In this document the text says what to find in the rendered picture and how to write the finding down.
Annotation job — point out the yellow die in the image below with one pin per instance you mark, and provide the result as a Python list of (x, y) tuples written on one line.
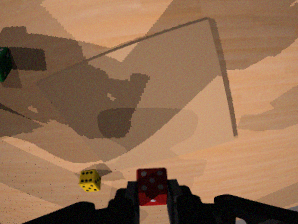
[(90, 180)]

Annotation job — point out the green die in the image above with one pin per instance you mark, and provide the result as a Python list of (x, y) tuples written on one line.
[(5, 63)]

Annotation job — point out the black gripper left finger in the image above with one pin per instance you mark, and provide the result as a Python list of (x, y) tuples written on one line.
[(122, 210)]

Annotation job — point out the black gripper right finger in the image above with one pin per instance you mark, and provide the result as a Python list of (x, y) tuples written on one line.
[(225, 209)]

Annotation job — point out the red die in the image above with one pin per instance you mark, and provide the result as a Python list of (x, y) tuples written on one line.
[(152, 186)]

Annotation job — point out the tan flat mat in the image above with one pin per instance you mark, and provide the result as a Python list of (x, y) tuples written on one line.
[(155, 98)]

